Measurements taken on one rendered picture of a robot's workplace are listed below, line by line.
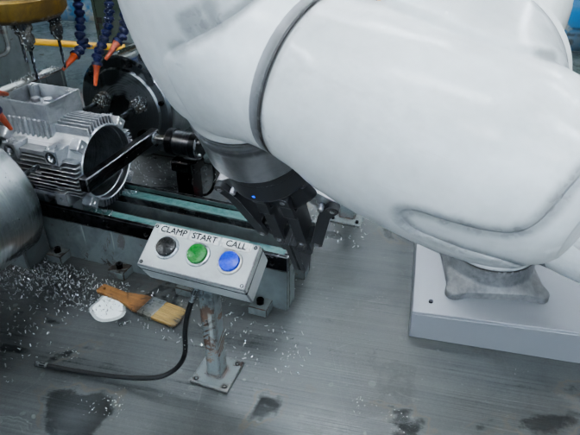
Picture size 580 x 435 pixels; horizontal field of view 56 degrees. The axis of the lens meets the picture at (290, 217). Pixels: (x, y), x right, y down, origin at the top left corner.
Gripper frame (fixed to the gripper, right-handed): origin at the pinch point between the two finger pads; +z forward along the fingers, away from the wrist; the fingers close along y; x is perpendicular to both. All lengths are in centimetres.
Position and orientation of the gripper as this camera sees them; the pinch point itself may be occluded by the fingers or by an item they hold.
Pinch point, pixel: (299, 247)
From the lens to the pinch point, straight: 62.9
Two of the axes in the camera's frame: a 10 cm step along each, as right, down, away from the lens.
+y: -9.4, -1.9, 2.9
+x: -3.0, 8.6, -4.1
